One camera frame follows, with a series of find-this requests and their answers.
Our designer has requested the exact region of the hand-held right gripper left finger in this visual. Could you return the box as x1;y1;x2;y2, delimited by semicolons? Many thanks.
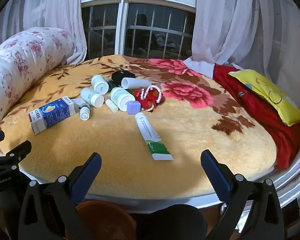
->
18;152;102;240

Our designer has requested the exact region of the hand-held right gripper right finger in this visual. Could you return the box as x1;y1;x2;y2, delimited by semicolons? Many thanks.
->
200;149;285;240

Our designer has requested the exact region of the white bottle with green label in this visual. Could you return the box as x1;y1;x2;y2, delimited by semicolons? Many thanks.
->
109;87;136;112

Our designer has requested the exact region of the orange plastic basin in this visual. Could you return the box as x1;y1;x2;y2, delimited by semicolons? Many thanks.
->
75;200;137;240

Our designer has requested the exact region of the floral plush blanket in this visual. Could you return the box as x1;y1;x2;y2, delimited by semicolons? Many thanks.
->
0;54;278;200

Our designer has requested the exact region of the blue and white carton box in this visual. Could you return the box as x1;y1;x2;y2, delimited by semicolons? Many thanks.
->
28;97;77;135

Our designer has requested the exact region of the small white spray bottle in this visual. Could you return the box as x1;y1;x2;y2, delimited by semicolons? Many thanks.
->
79;104;90;121

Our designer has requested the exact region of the white and green ointment tube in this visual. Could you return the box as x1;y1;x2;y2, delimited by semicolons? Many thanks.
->
135;112;174;161

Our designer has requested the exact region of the white lip balm tube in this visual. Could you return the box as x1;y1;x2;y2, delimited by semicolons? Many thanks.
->
105;99;119;112

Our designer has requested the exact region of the white medicine bottle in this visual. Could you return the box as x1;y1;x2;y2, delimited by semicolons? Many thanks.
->
80;87;105;108
91;75;109;95

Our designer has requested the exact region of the red cloth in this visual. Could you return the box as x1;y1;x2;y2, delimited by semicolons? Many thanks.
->
212;62;300;170

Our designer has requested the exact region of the small purple box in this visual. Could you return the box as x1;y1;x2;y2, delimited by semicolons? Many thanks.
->
126;100;141;115

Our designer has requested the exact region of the floral bolster pillow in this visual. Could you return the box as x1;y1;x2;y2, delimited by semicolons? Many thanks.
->
0;27;75;128

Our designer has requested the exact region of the white mattress edge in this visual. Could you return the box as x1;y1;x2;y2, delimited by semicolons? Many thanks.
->
272;120;300;208

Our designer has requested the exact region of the red beaded pouch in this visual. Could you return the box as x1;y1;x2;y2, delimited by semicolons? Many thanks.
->
134;85;165;113

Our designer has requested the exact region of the yellow pillow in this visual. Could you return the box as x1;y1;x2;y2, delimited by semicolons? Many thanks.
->
228;70;300;127

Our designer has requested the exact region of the white cylindrical container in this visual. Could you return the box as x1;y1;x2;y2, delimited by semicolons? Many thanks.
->
121;77;152;90

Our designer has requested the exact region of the white folded cloth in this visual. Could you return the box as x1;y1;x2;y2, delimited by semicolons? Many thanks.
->
183;57;243;80

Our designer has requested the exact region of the sheer white curtain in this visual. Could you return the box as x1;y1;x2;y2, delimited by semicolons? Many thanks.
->
190;0;300;110
0;0;88;64

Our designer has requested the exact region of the white barred window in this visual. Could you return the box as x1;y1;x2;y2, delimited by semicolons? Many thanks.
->
80;0;199;60

